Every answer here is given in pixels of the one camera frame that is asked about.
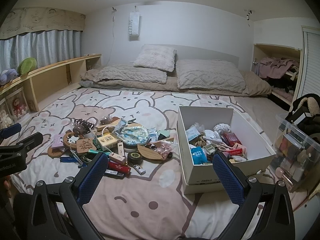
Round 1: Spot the round cork coaster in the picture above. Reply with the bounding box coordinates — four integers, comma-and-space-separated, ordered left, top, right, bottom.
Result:
47, 146, 66, 158

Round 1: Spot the doll display box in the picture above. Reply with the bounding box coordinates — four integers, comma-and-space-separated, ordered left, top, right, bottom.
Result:
5, 87, 29, 121

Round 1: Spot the purple small notebook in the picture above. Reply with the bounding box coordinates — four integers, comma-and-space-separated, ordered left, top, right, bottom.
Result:
52, 134, 64, 149

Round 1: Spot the blue tissue packet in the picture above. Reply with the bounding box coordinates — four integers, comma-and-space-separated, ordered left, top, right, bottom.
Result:
190, 146, 207, 165

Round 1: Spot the red cigarette pack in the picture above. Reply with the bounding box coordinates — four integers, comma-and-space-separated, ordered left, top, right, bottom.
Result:
222, 132, 242, 147

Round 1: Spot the wooden carved tag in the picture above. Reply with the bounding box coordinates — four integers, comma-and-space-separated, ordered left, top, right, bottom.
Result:
76, 138, 97, 154

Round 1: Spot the panda cork coaster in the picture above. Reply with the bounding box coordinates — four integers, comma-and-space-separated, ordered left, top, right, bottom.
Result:
62, 132, 83, 148

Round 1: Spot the white yarn ball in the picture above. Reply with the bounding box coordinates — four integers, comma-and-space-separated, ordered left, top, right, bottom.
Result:
214, 123, 232, 135

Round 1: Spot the cream cardboard box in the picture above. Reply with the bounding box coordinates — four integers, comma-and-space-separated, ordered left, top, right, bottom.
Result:
97, 133, 118, 148

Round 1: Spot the white shoe box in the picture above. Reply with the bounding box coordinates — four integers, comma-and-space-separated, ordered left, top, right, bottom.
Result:
177, 106, 275, 194

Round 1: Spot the wooden bedside shelf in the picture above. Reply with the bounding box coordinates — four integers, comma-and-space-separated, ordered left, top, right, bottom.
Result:
1, 54, 101, 112

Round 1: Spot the bunny print bed blanket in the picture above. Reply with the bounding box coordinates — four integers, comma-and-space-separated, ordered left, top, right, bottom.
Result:
10, 88, 276, 239

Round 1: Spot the black round tin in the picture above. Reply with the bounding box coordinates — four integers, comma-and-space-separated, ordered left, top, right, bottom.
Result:
127, 152, 143, 165

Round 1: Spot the clear plastic storage bin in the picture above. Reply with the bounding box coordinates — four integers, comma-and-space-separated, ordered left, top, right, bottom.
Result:
271, 114, 319, 193

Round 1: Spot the purple plush toy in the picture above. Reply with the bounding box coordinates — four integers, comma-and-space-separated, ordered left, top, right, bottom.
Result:
0, 68, 18, 86

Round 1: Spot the black hair claw clip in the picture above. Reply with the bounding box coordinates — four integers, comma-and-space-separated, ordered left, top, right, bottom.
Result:
74, 119, 94, 129

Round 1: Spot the bag of pink beads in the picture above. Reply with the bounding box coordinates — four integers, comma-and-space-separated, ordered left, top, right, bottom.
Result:
155, 141, 172, 160

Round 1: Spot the green plush toy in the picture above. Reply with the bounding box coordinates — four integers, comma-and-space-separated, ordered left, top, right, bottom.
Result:
18, 57, 37, 75

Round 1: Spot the blue floral fabric pouch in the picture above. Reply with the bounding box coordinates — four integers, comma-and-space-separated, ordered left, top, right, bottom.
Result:
116, 126, 149, 146

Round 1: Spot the leaf shaped wooden tray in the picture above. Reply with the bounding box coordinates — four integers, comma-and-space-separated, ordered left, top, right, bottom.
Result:
137, 145, 164, 161

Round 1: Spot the grey blue curtain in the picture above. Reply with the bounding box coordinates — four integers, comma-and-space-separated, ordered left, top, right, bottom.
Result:
0, 30, 82, 71

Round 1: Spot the large beige quilted pillow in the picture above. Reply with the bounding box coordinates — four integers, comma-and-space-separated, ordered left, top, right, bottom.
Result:
176, 59, 246, 93

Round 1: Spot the folded beige quilt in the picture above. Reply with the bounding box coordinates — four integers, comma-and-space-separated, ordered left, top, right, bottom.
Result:
80, 64, 168, 90

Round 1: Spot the pile of pink clothes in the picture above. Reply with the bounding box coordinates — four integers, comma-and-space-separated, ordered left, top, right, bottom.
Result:
257, 57, 299, 79

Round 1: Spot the small fluffy beige pillow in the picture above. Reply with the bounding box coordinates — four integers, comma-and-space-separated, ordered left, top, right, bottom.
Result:
133, 44, 176, 72

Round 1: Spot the white hanging sweet bag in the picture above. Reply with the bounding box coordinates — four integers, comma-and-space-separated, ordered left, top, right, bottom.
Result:
128, 12, 140, 41

